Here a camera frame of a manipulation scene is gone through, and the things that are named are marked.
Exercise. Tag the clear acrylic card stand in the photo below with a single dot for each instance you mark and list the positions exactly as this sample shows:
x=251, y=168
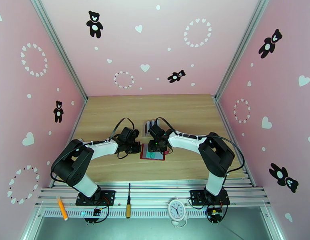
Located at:
x=145, y=133

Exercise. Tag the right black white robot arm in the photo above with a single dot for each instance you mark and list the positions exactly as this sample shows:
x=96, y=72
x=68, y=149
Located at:
x=187, y=141

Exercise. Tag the teal green VIP card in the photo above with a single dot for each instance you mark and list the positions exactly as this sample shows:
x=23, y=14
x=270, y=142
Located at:
x=151, y=155

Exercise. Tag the aluminium rail base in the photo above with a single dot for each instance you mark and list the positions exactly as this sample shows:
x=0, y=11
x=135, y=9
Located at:
x=149, y=194

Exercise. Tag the aluminium frame post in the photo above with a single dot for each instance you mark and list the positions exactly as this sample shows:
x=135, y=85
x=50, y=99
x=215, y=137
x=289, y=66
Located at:
x=61, y=49
x=241, y=46

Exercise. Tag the white alarm clock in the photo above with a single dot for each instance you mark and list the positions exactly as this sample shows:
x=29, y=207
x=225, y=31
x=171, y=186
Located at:
x=176, y=209

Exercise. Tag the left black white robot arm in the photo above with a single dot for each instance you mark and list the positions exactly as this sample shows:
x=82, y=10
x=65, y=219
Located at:
x=102, y=149

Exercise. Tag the small black circuit board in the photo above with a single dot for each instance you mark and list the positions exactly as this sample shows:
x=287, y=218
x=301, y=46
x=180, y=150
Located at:
x=96, y=212

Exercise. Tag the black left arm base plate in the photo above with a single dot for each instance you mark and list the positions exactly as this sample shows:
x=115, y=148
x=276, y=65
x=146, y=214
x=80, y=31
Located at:
x=108, y=196

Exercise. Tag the black yellow connector module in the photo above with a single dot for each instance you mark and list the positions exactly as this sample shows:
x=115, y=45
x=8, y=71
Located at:
x=214, y=213

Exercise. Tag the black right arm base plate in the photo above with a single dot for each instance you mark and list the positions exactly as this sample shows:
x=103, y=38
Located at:
x=196, y=196

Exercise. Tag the orange marker pen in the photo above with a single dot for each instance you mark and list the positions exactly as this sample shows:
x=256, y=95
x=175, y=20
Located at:
x=62, y=208

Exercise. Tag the perforated metal strip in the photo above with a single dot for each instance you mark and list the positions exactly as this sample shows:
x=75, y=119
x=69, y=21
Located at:
x=149, y=213

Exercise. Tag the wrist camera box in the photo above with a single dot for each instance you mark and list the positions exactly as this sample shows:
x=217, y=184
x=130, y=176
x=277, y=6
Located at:
x=129, y=134
x=155, y=130

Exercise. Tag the red leather card holder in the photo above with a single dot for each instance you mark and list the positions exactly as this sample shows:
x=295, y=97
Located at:
x=161, y=156

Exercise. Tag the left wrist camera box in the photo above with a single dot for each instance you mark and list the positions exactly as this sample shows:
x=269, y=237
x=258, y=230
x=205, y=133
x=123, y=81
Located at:
x=129, y=134

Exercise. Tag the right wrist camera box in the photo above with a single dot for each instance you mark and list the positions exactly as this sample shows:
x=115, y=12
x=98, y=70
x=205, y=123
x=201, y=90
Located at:
x=155, y=130

